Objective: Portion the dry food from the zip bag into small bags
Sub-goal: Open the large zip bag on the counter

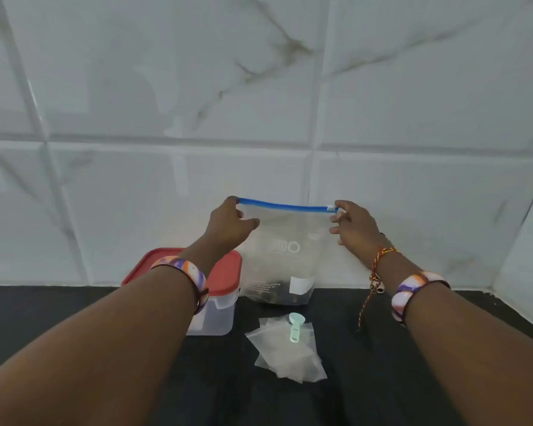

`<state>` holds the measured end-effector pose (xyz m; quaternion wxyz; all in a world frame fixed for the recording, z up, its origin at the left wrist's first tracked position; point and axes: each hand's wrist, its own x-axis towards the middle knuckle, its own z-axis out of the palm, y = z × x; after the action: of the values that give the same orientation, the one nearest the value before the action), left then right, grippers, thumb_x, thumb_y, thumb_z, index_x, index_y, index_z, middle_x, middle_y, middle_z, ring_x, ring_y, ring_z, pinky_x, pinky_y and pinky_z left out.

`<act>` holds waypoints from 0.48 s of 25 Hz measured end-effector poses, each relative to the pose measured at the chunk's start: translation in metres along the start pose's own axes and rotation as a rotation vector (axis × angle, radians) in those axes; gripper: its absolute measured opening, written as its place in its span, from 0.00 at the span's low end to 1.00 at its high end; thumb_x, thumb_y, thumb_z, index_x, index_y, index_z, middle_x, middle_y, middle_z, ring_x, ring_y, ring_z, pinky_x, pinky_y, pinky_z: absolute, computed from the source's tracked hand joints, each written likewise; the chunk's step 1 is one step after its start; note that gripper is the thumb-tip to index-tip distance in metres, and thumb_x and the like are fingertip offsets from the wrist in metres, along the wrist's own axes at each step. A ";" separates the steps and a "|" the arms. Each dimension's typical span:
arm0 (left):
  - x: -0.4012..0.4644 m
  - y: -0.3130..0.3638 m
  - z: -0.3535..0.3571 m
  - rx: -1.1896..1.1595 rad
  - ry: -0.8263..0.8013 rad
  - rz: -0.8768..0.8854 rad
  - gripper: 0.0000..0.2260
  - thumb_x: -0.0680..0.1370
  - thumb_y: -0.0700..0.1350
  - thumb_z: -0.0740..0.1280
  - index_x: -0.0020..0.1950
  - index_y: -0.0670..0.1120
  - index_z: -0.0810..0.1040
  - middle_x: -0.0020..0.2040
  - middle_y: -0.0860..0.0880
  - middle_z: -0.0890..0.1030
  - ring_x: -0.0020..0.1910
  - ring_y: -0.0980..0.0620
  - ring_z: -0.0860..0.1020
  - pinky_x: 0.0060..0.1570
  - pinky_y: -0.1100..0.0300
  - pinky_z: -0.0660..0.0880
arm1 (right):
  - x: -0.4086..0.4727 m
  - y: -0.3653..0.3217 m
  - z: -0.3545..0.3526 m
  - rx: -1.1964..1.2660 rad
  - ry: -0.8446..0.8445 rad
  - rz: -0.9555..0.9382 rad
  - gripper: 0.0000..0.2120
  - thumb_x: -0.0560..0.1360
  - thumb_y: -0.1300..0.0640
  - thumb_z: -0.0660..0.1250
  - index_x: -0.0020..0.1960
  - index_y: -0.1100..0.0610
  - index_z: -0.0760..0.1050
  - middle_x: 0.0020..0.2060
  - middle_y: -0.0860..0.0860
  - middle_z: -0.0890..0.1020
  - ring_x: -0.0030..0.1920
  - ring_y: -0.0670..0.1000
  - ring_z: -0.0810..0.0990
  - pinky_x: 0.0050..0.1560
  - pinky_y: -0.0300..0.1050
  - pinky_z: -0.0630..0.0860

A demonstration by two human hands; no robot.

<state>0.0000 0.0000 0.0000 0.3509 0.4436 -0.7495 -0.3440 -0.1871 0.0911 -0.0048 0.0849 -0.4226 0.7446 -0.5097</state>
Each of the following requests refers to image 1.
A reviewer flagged person's right hand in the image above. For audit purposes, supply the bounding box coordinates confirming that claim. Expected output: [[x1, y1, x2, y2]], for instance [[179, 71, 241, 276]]
[[329, 199, 385, 267]]

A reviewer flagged person's left hand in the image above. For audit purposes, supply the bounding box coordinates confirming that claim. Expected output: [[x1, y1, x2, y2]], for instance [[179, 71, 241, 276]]
[[203, 196, 261, 258]]

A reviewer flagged large clear blue-zip bag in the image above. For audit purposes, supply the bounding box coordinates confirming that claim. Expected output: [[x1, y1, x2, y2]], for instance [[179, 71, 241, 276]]
[[236, 197, 340, 306]]

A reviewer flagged mint green measuring spoon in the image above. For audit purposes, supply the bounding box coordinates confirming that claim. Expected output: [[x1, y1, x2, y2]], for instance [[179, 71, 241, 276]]
[[288, 312, 307, 344]]

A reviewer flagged person's right forearm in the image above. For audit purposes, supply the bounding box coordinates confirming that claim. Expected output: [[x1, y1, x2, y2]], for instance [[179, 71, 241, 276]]
[[366, 237, 533, 426]]

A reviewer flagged person's left forearm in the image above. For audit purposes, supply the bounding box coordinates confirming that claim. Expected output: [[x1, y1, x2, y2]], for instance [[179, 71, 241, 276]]
[[0, 237, 232, 426]]

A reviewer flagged orange purple white bangle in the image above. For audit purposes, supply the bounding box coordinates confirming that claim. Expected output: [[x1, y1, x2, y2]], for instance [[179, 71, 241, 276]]
[[149, 256, 210, 315], [390, 271, 451, 327]]

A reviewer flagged red yellow thread bracelet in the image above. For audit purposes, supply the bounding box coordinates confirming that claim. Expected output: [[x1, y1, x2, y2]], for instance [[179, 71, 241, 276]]
[[357, 247, 402, 331]]

